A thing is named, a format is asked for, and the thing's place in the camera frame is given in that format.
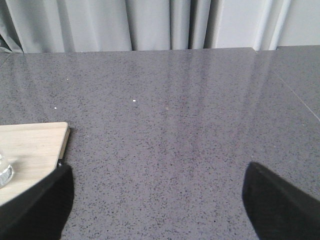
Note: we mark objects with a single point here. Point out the grey curtain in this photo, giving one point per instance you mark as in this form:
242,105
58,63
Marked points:
61,26

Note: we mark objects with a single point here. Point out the clear glass beaker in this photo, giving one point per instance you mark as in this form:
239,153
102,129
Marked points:
6,171

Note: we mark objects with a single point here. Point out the wooden cutting board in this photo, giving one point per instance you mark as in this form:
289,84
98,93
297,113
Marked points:
33,150

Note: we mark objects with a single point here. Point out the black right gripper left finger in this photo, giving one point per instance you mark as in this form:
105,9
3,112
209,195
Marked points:
41,212

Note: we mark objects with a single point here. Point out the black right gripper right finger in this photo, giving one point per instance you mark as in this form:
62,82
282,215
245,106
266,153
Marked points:
277,209

